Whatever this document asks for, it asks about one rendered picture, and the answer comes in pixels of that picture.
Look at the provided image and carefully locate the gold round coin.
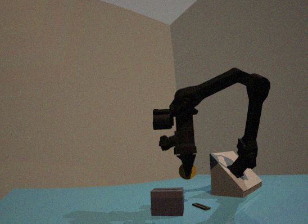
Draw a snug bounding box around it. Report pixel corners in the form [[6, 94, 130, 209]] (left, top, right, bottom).
[[179, 165, 196, 180]]

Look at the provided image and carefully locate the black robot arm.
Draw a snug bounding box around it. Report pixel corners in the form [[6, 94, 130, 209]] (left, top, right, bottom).
[[153, 68, 270, 178]]

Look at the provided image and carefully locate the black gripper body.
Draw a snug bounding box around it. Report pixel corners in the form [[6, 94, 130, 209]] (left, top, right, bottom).
[[174, 127, 197, 155]]

